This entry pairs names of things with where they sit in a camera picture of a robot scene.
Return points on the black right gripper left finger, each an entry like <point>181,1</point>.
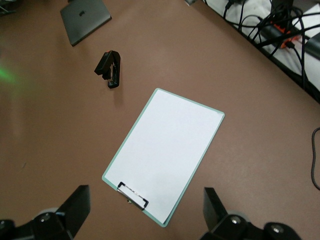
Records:
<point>75,212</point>

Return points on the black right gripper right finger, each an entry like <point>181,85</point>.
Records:
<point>215,215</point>

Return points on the black orange power strip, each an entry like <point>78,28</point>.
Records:
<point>270,31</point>

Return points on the black stapler red tip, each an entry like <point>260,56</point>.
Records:
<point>110,67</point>

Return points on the teal clipboard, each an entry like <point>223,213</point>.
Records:
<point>133,196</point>

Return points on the silver laptop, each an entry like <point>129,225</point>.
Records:
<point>85,20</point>

